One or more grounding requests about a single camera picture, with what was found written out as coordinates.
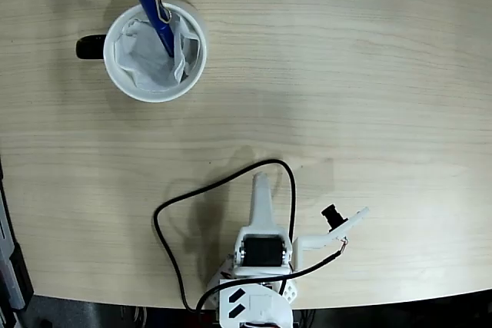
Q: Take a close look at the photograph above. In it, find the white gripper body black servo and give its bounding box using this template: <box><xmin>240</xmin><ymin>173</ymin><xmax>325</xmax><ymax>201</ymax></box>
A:
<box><xmin>232</xmin><ymin>224</ymin><xmax>295</xmax><ymax>277</ymax></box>

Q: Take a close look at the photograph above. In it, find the blue pen with metal clip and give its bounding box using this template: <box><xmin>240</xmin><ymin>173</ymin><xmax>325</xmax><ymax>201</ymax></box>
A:
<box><xmin>132</xmin><ymin>0</ymin><xmax>176</xmax><ymax>58</ymax></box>

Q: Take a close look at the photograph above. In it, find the crumpled white tissue paper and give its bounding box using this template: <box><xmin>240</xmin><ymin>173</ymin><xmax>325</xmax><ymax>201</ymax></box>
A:
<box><xmin>114</xmin><ymin>11</ymin><xmax>201</xmax><ymax>93</ymax></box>

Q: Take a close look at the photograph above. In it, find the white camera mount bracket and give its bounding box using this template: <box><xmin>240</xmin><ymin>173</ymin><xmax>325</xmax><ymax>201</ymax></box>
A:
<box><xmin>291</xmin><ymin>206</ymin><xmax>372</xmax><ymax>270</ymax></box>

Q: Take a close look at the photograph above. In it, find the black camera cable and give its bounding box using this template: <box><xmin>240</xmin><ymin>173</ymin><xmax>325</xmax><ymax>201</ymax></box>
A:
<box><xmin>194</xmin><ymin>249</ymin><xmax>343</xmax><ymax>313</ymax></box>

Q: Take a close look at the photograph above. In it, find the small black camera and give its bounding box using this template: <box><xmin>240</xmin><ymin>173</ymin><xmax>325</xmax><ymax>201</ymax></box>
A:
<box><xmin>321</xmin><ymin>204</ymin><xmax>349</xmax><ymax>234</ymax></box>

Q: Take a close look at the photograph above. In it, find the long black cable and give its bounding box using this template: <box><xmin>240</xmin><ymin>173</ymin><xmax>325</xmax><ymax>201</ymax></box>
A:
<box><xmin>153</xmin><ymin>157</ymin><xmax>298</xmax><ymax>312</ymax></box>

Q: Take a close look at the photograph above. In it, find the white mug black handle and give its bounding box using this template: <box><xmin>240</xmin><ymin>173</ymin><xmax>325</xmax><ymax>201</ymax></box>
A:
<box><xmin>75</xmin><ymin>0</ymin><xmax>208</xmax><ymax>104</ymax></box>

